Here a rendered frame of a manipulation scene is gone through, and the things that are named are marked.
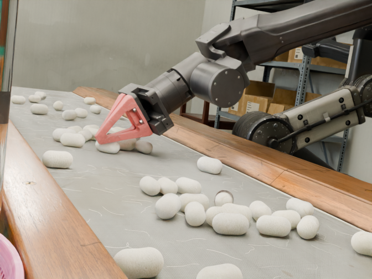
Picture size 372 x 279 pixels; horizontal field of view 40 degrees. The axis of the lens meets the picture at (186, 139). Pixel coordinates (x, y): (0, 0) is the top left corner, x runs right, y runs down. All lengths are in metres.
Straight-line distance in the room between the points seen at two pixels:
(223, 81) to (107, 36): 4.77
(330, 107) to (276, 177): 0.61
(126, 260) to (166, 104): 0.45
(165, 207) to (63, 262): 0.19
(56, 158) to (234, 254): 0.29
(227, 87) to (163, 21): 4.93
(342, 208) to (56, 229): 0.35
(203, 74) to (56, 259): 0.47
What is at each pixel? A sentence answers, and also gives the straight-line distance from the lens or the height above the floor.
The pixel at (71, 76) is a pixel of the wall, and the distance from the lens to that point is 5.40.
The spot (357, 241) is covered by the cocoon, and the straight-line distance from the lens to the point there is 0.48.
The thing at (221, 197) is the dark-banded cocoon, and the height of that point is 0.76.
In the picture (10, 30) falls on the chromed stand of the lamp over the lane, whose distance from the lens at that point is 0.36.
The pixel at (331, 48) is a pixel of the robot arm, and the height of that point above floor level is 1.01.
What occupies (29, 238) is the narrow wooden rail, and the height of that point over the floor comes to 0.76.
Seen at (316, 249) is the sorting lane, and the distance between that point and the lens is 0.48.
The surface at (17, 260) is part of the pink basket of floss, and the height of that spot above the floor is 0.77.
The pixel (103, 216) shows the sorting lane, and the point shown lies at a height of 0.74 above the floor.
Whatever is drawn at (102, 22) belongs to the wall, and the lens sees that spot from 5.45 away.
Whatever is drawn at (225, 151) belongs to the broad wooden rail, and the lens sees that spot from 0.83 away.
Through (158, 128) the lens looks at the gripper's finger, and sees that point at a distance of 0.74.
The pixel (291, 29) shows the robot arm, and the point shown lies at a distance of 0.78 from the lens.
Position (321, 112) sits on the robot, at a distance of 1.29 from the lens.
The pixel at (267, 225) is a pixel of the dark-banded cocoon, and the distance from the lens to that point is 0.48.
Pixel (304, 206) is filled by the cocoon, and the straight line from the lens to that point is 0.56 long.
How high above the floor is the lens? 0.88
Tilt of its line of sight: 8 degrees down
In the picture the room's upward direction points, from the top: 8 degrees clockwise
